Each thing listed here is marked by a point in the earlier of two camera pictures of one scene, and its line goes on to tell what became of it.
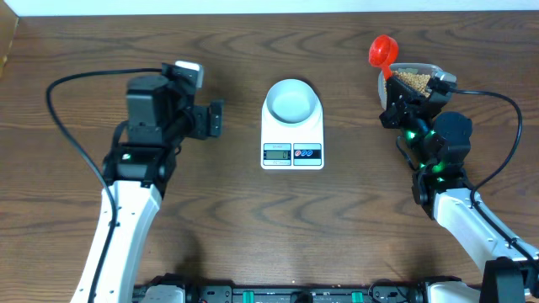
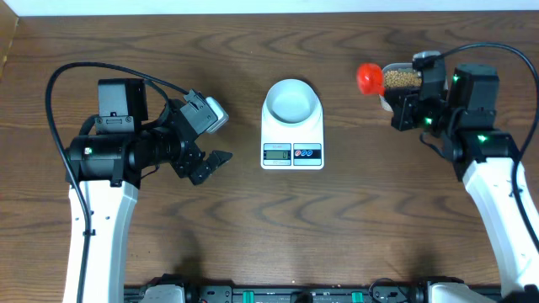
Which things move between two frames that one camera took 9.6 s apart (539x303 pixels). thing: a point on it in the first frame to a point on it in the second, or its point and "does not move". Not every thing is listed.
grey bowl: x=291 y=101 does not move
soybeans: x=418 y=82 does not move
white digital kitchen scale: x=293 y=146 does not move
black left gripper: x=199 y=117 to x=184 y=165
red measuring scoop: x=383 y=52 to x=370 y=79
